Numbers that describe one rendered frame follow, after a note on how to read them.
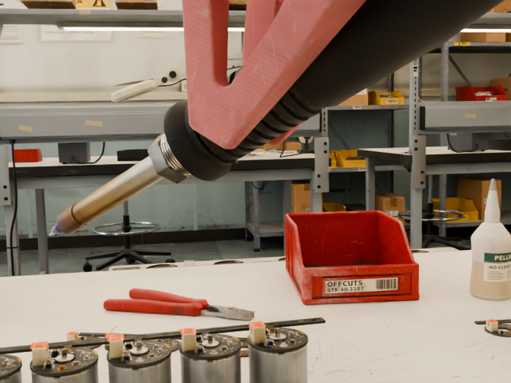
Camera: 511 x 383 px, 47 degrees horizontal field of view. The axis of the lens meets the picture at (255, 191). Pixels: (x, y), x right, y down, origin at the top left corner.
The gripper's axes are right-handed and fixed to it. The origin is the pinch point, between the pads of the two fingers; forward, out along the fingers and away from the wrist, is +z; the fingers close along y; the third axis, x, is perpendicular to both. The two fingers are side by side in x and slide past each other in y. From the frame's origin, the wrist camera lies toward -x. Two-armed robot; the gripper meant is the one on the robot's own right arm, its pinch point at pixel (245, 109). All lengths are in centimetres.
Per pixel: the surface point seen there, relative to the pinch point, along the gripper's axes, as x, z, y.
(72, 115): -160, 78, -147
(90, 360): -3.0, 11.8, -1.2
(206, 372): 0.5, 10.8, -3.7
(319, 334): -1.3, 18.0, -23.1
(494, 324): 7.8, 12.5, -29.3
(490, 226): 3.5, 8.6, -38.0
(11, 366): -4.9, 12.8, 0.7
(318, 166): -84, 65, -215
